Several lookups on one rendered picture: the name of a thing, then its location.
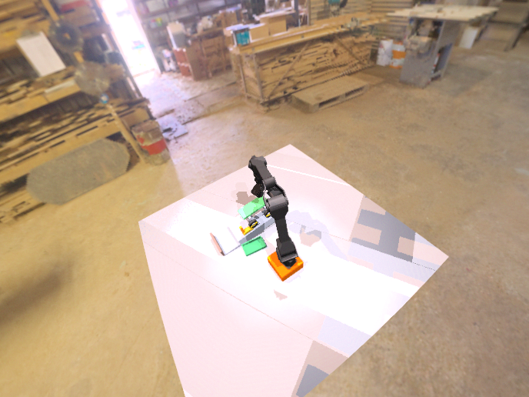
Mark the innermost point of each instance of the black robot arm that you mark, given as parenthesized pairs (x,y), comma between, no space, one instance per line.
(277,206)

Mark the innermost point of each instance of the light grey ramp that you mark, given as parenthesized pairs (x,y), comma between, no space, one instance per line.
(231,238)

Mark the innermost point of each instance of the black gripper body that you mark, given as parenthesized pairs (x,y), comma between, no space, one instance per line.
(273,191)

